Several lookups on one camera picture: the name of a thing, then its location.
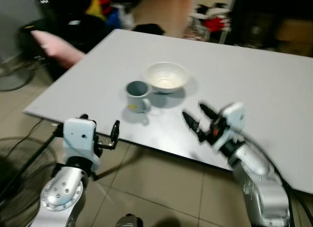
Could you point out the grey-blue ceramic mug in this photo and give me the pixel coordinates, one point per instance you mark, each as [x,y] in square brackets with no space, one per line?
[139,97]

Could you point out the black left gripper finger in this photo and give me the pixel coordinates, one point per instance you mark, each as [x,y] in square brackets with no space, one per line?
[115,130]
[84,117]

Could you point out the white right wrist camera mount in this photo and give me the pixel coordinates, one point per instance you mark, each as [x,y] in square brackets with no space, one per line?
[234,115]

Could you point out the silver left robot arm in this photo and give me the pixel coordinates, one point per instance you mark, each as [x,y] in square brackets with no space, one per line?
[61,192]

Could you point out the black cabinet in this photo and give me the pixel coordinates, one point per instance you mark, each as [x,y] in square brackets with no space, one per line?
[259,14]

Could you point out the white ceramic bowl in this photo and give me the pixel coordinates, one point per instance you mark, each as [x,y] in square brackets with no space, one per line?
[167,76]

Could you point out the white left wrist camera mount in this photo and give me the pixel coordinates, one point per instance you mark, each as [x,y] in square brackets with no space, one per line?
[80,137]

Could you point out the black chair back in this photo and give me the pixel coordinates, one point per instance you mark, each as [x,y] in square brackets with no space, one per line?
[147,29]

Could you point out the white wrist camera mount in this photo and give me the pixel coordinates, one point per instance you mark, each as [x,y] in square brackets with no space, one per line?
[80,137]
[234,115]

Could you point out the grey robot leg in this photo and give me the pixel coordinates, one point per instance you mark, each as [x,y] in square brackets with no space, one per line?
[128,221]

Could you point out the brown cardboard box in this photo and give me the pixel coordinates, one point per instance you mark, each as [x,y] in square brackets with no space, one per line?
[294,37]

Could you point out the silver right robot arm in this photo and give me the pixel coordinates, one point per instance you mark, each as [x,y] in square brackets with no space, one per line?
[254,180]

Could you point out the yellow cloth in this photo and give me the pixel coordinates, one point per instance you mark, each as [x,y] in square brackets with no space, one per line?
[95,8]

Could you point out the grey floor fan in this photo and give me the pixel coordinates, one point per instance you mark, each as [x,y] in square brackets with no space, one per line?
[12,76]

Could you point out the blue cloth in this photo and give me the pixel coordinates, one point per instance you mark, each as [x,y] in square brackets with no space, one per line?
[114,17]

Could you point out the laundry basket with red clothes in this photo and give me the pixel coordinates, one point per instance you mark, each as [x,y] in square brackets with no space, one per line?
[211,24]

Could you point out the black floor fan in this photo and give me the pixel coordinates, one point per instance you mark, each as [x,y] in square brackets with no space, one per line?
[19,175]

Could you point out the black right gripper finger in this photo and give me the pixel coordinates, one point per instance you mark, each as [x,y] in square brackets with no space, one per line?
[194,125]
[208,114]

